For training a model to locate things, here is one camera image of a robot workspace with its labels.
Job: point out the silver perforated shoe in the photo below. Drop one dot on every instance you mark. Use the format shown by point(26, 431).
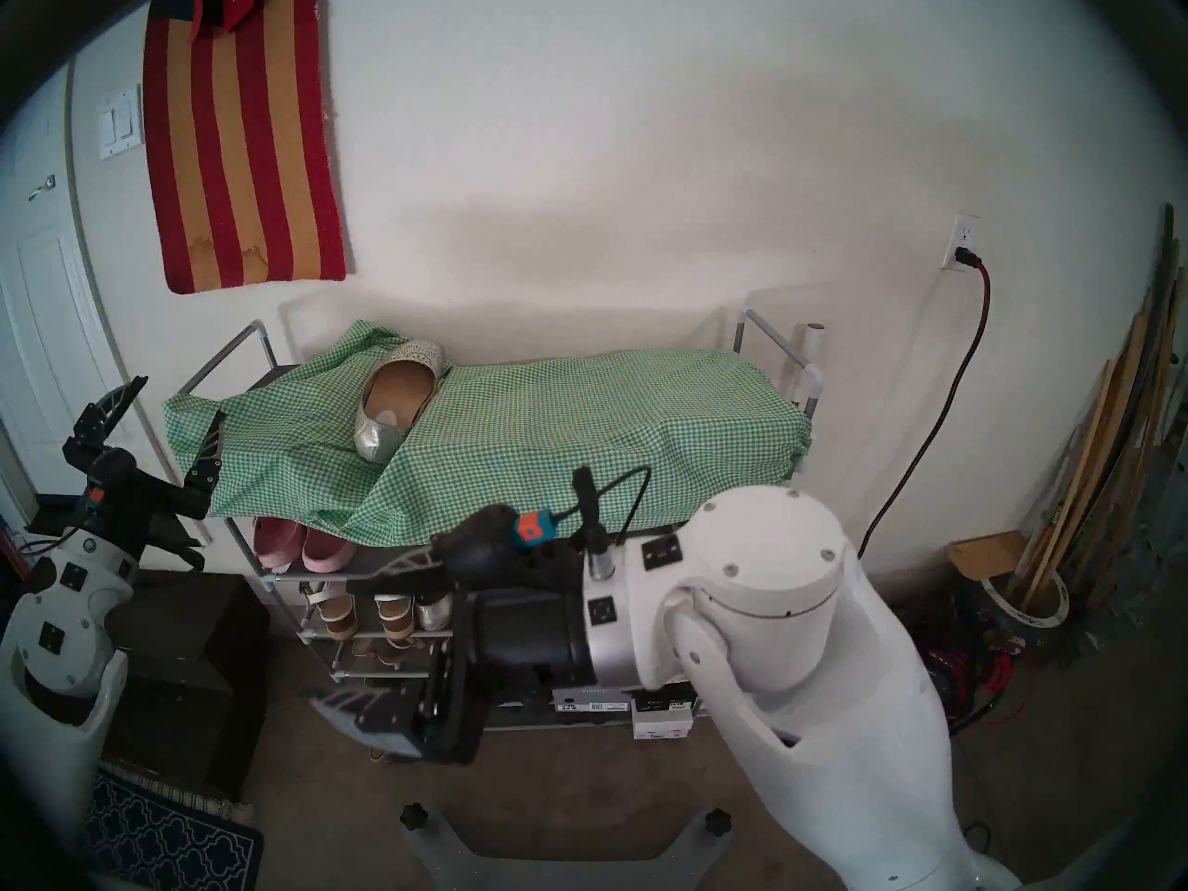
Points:
point(394, 402)

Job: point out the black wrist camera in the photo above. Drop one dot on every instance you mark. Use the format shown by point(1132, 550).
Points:
point(483, 541)
point(111, 476)

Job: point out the red orange striped wall hanging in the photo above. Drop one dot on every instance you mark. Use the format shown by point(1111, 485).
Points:
point(241, 147)

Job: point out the white panel door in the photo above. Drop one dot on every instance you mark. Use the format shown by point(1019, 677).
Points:
point(46, 323)

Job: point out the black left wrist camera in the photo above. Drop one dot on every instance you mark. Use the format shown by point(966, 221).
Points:
point(111, 476)

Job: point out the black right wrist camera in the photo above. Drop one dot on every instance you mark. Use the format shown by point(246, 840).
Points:
point(483, 541)

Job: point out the grey metal shoe rack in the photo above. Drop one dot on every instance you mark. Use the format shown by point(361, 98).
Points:
point(380, 557)

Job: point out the black star knob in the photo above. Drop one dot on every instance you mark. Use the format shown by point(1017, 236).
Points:
point(414, 817)
point(717, 821)

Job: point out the light wooden slat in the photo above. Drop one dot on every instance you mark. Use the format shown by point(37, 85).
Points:
point(1075, 471)

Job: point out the tall dark wooden board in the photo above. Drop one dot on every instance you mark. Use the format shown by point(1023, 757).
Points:
point(1155, 360)

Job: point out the green gingham cloth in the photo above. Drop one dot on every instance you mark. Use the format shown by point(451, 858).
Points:
point(575, 425)

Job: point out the dark grey Vionic shoebox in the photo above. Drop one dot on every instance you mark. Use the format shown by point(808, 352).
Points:
point(594, 699)

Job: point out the dark pot with white rim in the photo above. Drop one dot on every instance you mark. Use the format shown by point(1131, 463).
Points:
point(1021, 640)

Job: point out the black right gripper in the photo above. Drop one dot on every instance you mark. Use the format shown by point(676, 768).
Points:
point(529, 639)

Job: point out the silver metallic flat shoe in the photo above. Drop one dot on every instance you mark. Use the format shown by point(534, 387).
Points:
point(434, 613)

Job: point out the navy patterned rug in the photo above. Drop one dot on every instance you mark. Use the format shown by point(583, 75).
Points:
point(176, 843)

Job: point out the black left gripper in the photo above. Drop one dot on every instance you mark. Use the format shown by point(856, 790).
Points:
point(158, 490)

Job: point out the grey robot base frame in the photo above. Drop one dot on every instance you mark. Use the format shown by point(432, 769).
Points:
point(436, 857)

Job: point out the brown cardboard piece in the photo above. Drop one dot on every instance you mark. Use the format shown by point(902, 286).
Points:
point(984, 557)

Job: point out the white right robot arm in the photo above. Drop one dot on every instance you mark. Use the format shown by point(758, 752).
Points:
point(789, 620)

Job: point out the white shoebox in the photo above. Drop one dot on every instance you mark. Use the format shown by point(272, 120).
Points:
point(663, 722)

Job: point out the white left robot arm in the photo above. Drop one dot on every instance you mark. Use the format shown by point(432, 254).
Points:
point(65, 639)

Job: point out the white wall outlet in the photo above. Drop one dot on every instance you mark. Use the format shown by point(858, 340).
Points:
point(956, 235)

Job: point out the pink slip-on shoe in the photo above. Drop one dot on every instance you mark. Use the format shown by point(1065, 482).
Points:
point(329, 548)
point(277, 544)

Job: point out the white double light switch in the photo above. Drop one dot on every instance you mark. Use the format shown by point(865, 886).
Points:
point(121, 122)

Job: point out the white plastic pipe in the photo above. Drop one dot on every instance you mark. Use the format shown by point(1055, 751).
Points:
point(814, 342)

